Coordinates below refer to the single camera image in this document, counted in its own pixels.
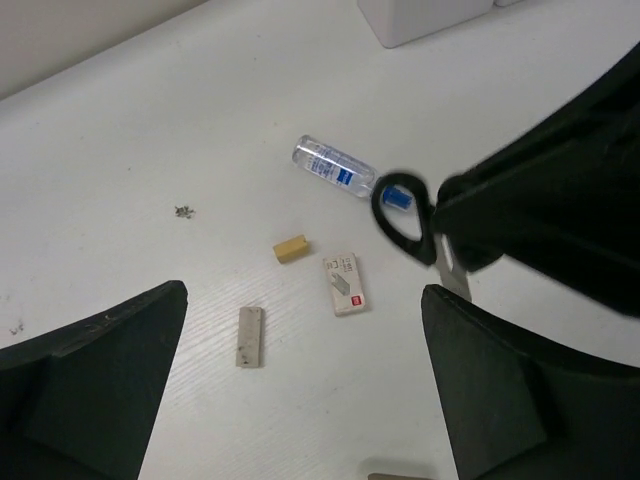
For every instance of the black handled scissors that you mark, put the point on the black handled scissors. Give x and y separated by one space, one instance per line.
429 249

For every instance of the yellow eraser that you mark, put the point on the yellow eraser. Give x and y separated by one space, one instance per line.
291 249

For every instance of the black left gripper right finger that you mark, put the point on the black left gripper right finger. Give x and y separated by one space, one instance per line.
520 406

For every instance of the white eraser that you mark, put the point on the white eraser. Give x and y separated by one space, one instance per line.
250 337

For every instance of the white staples box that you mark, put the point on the white staples box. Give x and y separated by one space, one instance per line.
345 285

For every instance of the clear blue glue bottle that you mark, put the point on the clear blue glue bottle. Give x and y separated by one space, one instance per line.
335 167

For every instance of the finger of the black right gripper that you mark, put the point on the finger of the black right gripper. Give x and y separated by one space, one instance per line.
563 199

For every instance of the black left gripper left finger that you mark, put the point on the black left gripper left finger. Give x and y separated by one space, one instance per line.
81 401

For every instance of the white desk organizer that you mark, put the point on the white desk organizer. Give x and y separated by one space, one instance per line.
397 22

